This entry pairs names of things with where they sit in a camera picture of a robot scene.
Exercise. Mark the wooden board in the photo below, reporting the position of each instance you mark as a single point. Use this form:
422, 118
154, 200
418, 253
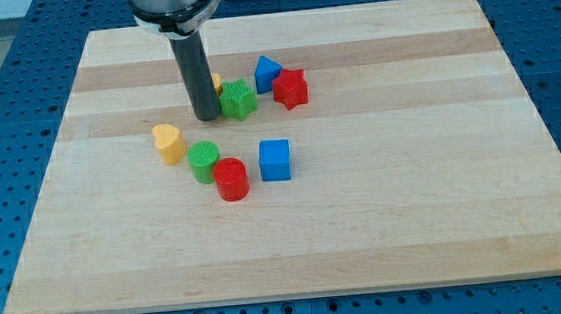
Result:
419, 161

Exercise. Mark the blue triangle block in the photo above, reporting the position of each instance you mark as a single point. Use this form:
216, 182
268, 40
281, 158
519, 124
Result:
266, 71

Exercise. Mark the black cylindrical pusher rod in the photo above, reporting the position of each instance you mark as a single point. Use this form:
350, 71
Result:
197, 77

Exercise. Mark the red cylinder block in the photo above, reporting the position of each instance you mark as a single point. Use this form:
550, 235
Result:
231, 178

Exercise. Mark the red star block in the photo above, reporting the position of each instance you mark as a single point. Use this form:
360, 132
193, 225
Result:
290, 88

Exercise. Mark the yellow hexagon block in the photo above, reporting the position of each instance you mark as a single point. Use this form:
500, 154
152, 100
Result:
217, 82

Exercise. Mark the blue cube block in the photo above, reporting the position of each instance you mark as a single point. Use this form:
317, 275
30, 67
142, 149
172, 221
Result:
275, 160

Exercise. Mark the yellow heart block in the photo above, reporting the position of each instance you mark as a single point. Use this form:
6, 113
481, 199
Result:
170, 143

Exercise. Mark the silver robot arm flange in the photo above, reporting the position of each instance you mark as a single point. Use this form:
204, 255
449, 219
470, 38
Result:
175, 19

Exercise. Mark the green cylinder block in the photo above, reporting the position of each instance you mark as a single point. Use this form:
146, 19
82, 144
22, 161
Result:
202, 157

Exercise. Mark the green star block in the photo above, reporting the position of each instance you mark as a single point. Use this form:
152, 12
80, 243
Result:
237, 100

